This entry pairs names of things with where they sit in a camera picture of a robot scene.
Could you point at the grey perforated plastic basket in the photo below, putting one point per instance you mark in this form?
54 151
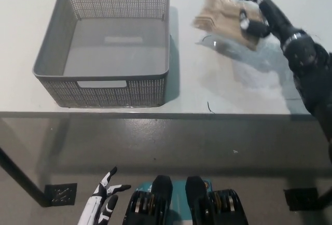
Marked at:
50 51

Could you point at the black metal table leg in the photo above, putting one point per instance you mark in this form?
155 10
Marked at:
20 175

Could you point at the black square floor plate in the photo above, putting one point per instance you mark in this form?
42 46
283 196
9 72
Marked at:
301 199
62 194

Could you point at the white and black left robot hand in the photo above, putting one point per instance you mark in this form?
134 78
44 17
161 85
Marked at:
99 201

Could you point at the bag of wooden cutlery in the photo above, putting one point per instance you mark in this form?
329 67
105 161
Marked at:
223 17

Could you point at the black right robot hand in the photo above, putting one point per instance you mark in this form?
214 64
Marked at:
275 15

